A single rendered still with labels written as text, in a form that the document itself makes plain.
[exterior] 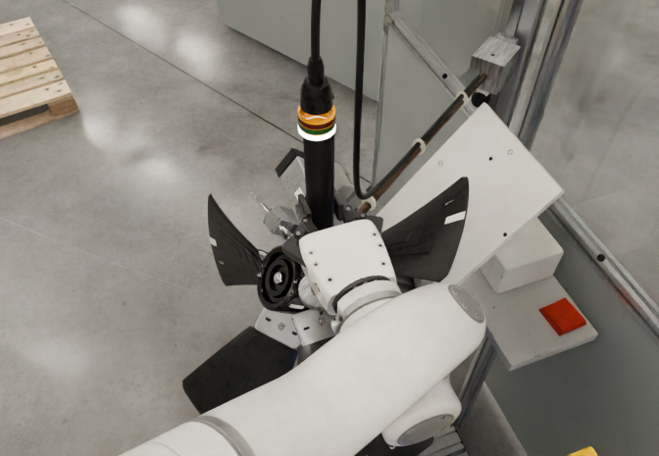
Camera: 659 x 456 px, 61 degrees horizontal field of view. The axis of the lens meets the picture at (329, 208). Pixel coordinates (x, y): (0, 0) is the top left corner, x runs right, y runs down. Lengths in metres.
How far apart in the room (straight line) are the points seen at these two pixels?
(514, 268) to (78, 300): 1.87
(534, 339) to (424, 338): 0.96
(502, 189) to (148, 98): 2.79
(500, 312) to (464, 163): 0.46
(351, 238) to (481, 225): 0.44
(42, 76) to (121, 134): 0.63
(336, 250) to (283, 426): 0.30
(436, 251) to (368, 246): 0.16
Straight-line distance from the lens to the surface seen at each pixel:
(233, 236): 1.19
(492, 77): 1.22
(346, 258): 0.66
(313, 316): 1.00
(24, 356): 2.60
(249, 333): 1.10
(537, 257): 1.44
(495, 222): 1.07
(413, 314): 0.50
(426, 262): 0.81
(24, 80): 3.76
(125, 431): 2.30
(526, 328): 1.45
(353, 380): 0.48
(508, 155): 1.09
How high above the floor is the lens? 2.04
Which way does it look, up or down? 48 degrees down
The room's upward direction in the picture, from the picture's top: straight up
